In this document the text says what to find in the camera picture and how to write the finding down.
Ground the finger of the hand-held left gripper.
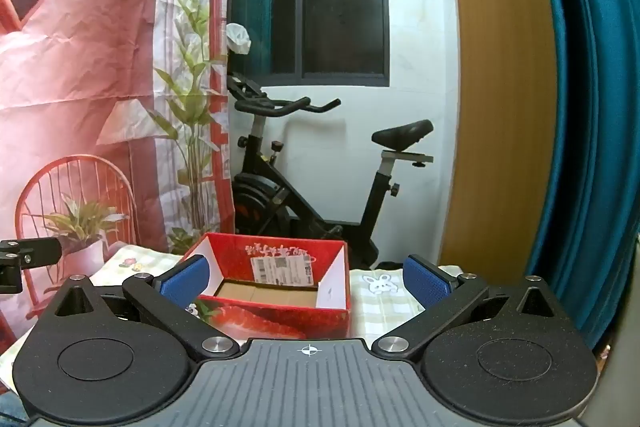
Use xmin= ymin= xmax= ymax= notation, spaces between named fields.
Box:
xmin=0 ymin=237 xmax=64 ymax=294

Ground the green checked tablecloth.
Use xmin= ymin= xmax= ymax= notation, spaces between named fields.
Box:
xmin=0 ymin=244 xmax=467 ymax=394

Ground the wooden door panel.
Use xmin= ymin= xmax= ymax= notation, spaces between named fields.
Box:
xmin=439 ymin=0 xmax=564 ymax=280

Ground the teal curtain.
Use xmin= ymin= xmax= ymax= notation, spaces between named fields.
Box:
xmin=527 ymin=0 xmax=640 ymax=352

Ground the red strawberry print cardboard box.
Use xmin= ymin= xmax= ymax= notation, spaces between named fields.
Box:
xmin=181 ymin=232 xmax=351 ymax=341

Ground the white plastic bag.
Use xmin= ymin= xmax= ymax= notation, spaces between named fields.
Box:
xmin=225 ymin=22 xmax=252 ymax=56

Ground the red printed backdrop cloth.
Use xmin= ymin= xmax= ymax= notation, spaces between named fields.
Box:
xmin=0 ymin=0 xmax=237 ymax=348

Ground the black exercise bike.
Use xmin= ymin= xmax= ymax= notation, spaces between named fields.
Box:
xmin=227 ymin=74 xmax=436 ymax=272

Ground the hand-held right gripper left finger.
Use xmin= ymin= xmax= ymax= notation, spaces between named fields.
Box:
xmin=44 ymin=254 xmax=241 ymax=361

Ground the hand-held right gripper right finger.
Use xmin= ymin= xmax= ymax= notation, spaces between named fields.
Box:
xmin=372 ymin=255 xmax=572 ymax=364

